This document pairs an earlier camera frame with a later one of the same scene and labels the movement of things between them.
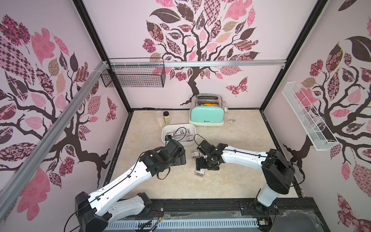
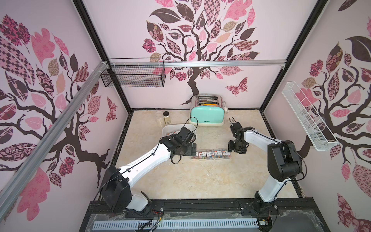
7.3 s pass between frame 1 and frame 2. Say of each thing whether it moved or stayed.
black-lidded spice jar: stayed
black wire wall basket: stayed
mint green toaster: stayed
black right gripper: moved
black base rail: stayed
